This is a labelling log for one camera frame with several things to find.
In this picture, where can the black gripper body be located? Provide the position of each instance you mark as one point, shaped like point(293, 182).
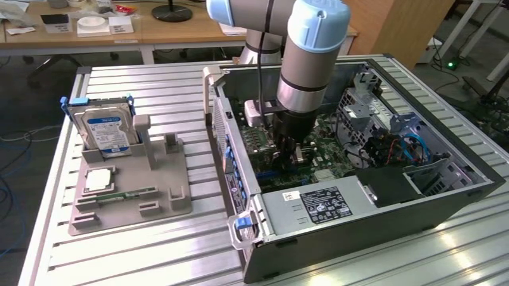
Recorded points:
point(296, 126)

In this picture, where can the graphics card with metal bracket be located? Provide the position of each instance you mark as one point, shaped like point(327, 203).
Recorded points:
point(301, 155)

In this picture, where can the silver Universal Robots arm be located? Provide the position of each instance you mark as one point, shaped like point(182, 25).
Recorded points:
point(315, 59)

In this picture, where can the blue expansion slot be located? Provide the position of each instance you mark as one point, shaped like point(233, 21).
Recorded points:
point(269, 174)

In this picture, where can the green motherboard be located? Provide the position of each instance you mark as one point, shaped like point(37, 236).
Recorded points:
point(331, 143)

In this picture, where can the silver chipset heatsink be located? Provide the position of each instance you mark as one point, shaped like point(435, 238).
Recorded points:
point(327, 175)

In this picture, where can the perforated metal drive cage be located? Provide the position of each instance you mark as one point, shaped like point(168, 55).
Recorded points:
point(359, 119)

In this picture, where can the grey power supply unit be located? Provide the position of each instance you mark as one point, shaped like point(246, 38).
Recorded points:
point(287, 214)

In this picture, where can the blue case latch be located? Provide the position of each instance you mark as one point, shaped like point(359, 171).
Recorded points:
point(244, 224)

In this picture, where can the open black PC case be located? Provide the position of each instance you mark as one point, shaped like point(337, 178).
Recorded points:
point(359, 232)

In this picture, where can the stack of white papers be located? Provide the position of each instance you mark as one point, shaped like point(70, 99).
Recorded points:
point(233, 29)

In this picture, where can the metal disk bay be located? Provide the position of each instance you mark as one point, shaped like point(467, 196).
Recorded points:
point(445, 178)

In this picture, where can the wooden cabinet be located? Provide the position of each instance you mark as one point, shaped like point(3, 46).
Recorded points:
point(397, 29)

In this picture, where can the wooden desk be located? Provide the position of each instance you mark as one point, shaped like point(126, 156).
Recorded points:
point(180, 31)

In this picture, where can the device with green light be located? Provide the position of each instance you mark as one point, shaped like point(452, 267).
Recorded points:
point(451, 64)

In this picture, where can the green RAM stick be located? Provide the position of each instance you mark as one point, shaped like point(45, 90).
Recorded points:
point(120, 197)

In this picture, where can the grey plastic parts rack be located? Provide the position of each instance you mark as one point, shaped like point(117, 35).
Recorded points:
point(128, 214)

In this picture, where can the hard disk in blue caddy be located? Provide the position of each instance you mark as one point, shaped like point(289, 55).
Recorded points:
point(103, 131)

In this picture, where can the silver CPU chip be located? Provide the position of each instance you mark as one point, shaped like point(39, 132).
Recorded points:
point(98, 180)

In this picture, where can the black round lamp base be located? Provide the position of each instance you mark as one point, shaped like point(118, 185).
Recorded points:
point(172, 13)

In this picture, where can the plain white box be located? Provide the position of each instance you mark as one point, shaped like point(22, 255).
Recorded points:
point(121, 25)

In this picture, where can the red packet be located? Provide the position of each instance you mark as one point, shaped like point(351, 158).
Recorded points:
point(125, 9)

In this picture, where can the white box with round insert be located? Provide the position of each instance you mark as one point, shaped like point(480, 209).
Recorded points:
point(94, 27)

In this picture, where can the black chair base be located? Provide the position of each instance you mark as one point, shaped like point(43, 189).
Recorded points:
point(59, 61)

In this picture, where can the white box with black lid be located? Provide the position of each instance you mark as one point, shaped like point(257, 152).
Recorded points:
point(57, 24)

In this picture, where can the white paper tag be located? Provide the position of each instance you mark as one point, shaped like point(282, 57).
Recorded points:
point(21, 30)

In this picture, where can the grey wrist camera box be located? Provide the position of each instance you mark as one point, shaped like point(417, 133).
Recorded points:
point(254, 114)

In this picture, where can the white table frame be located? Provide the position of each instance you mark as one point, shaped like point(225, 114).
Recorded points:
point(470, 24)

